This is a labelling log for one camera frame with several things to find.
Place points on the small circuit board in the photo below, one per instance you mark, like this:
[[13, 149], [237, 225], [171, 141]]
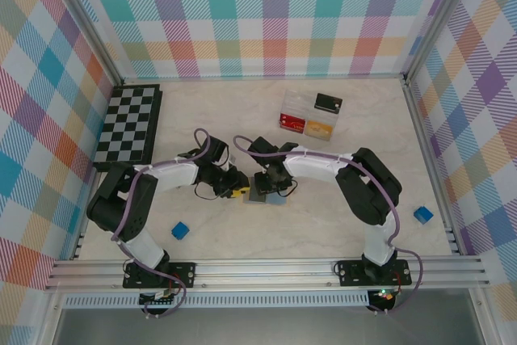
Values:
[[161, 297], [385, 295]]

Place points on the aluminium front rail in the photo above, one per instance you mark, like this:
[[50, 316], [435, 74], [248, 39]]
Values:
[[262, 274]]

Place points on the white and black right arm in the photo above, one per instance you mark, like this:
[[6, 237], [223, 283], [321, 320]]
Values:
[[315, 165]]

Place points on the aluminium side rail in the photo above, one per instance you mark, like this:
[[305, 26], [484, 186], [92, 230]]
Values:
[[434, 159], [82, 215]]

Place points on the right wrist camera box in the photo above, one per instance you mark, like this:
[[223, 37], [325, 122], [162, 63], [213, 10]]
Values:
[[261, 185]]

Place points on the aluminium corner post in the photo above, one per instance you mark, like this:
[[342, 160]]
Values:
[[85, 18], [440, 18]]

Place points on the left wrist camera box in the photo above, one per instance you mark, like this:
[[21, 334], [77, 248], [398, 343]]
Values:
[[231, 163]]

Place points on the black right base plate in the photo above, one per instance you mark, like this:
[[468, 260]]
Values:
[[398, 272]]

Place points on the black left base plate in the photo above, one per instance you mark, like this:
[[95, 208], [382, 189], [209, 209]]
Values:
[[182, 274]]

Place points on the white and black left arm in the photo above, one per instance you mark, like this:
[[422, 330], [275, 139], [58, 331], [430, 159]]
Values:
[[169, 175]]

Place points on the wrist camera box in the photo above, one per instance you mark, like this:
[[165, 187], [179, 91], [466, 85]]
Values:
[[261, 185], [231, 163]]

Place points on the clear plastic card box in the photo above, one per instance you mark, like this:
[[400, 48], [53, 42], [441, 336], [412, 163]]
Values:
[[297, 102]]

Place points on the black and grey chessboard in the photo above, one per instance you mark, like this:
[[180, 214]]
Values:
[[125, 119]]

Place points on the red credit card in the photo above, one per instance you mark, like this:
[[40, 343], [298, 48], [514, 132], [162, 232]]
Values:
[[292, 123]]

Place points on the black credit card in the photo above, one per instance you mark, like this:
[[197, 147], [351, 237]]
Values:
[[328, 102]]

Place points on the blue cube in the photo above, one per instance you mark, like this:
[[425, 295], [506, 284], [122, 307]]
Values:
[[179, 230], [422, 215]]

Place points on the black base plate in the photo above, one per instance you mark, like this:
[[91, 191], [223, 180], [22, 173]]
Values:
[[398, 272], [182, 274]]

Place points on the grey card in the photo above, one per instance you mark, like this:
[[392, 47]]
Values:
[[256, 199]]

